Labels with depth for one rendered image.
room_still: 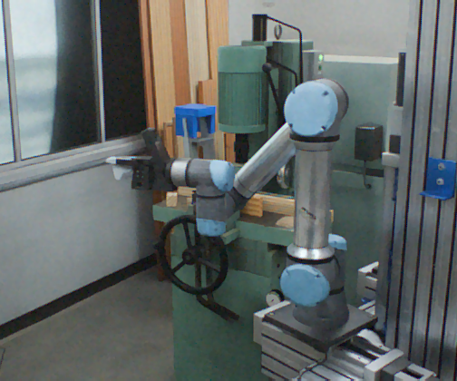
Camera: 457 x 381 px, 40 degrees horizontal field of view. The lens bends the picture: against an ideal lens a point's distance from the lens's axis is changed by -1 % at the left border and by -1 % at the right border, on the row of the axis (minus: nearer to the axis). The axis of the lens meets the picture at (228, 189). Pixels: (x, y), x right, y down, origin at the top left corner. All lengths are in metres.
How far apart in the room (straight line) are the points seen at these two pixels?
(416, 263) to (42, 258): 2.30
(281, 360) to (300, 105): 0.77
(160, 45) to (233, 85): 1.60
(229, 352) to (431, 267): 1.07
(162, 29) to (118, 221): 1.18
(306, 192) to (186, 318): 1.20
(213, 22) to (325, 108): 2.93
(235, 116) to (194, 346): 0.93
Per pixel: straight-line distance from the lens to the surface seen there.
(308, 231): 1.49
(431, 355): 1.76
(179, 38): 4.01
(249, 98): 2.27
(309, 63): 2.51
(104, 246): 3.85
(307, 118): 1.41
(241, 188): 1.67
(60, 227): 3.56
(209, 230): 1.60
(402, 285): 1.74
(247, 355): 2.45
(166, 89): 3.85
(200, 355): 2.58
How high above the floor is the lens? 1.60
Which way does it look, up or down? 15 degrees down
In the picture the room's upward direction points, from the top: straight up
